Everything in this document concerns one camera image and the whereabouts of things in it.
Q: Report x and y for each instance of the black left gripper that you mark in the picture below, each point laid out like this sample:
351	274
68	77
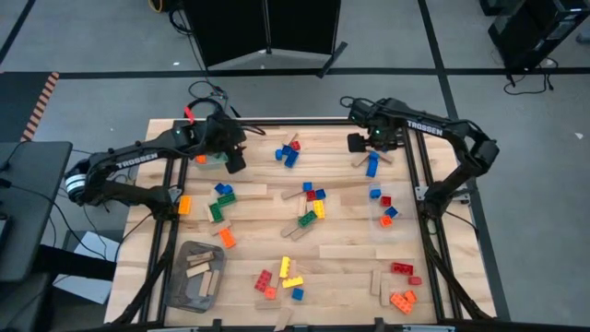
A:
216	136

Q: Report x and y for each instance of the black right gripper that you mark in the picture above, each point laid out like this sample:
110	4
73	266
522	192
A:
380	122

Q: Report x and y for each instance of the orange long brick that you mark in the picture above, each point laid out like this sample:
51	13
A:
200	159
227	238
401	303

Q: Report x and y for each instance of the red square brick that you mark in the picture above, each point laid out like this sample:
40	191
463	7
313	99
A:
415	280
295	145
311	195
385	201

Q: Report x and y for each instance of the orange square brick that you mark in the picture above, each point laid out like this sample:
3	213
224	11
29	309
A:
410	296
386	221
270	292

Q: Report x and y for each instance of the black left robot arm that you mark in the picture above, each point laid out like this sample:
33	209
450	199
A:
136	160

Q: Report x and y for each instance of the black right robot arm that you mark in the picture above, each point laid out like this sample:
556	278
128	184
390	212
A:
424	128

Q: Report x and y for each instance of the white plastic bin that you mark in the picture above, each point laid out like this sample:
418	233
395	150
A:
214	162

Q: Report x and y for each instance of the blue long brick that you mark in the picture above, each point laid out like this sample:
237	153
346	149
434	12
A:
291	159
371	169

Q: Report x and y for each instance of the red tag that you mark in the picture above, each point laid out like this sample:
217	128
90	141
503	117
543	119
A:
189	114

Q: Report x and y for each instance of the amber long brick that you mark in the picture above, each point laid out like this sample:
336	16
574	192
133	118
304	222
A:
185	205

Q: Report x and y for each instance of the yellow long brick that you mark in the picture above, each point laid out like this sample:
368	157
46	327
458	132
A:
319	209
292	282
285	266

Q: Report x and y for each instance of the clear plastic bin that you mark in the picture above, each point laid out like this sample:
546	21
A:
396	233

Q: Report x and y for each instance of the red long brick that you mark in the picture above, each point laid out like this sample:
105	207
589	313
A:
402	268
263	280

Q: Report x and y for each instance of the black folding screen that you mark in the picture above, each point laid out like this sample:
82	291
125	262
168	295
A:
230	27

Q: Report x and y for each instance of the dark smoked plastic bin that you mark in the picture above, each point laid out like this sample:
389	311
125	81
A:
180	290

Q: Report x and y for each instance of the orange black hazard strip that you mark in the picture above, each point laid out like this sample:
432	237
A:
41	103

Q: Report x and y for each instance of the black equipment rack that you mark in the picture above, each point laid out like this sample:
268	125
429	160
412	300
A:
530	27

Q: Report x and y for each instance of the black side desk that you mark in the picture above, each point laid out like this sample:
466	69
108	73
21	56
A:
27	207

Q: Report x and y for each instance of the black aluminium table frame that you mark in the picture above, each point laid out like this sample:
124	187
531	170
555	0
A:
299	122

